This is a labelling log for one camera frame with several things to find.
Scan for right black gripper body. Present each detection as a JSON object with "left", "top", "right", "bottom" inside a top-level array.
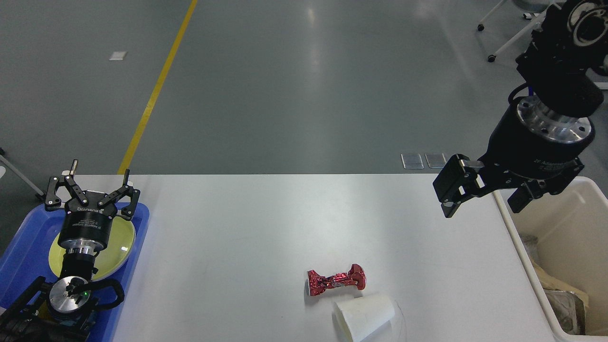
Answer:
[{"left": 479, "top": 96, "right": 595, "bottom": 189}]

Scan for large paper bag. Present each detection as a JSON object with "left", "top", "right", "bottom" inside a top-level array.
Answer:
[{"left": 530, "top": 260, "right": 590, "bottom": 307}]

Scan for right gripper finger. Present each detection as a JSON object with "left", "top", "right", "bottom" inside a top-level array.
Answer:
[
  {"left": 433, "top": 154, "right": 504, "bottom": 218},
  {"left": 507, "top": 157, "right": 585, "bottom": 213}
]

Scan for beige plastic bin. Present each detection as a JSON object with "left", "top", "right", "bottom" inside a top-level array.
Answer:
[{"left": 493, "top": 177, "right": 608, "bottom": 342}]

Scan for blue plastic tray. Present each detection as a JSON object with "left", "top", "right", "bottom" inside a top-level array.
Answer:
[{"left": 0, "top": 203, "right": 150, "bottom": 342}]

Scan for red foil wrapper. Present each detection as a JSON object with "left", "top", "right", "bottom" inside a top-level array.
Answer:
[{"left": 307, "top": 263, "right": 367, "bottom": 296}]

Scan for right clear floor plate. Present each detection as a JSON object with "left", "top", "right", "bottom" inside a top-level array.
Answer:
[{"left": 424, "top": 153, "right": 447, "bottom": 169}]

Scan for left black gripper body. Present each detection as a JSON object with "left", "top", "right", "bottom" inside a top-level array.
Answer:
[{"left": 58, "top": 202, "right": 117, "bottom": 255}]

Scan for clear floor plate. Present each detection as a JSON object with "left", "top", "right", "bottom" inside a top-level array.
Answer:
[
  {"left": 401, "top": 153, "right": 424, "bottom": 170},
  {"left": 424, "top": 153, "right": 447, "bottom": 169}
]

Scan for clear plastic bag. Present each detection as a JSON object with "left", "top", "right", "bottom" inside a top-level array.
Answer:
[{"left": 544, "top": 289, "right": 586, "bottom": 335}]

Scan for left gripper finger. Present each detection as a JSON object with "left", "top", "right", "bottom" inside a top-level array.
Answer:
[
  {"left": 44, "top": 160, "right": 91, "bottom": 212},
  {"left": 95, "top": 169, "right": 142, "bottom": 221}
]

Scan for left clear floor plate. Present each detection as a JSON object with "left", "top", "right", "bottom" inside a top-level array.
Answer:
[{"left": 401, "top": 153, "right": 424, "bottom": 170}]

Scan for yellow plastic plate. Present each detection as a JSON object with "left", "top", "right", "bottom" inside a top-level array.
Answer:
[{"left": 48, "top": 217, "right": 135, "bottom": 281}]

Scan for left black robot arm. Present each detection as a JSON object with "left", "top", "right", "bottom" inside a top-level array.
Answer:
[{"left": 1, "top": 160, "right": 141, "bottom": 342}]

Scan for pale green plate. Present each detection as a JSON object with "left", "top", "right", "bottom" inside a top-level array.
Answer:
[{"left": 102, "top": 218, "right": 137, "bottom": 281}]

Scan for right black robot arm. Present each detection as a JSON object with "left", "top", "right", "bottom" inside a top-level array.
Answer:
[{"left": 433, "top": 0, "right": 607, "bottom": 218}]

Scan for white office chair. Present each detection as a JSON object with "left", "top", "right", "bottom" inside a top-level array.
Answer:
[{"left": 477, "top": 0, "right": 550, "bottom": 63}]

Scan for white paper cup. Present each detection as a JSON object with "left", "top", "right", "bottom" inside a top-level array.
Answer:
[{"left": 334, "top": 294, "right": 395, "bottom": 342}]

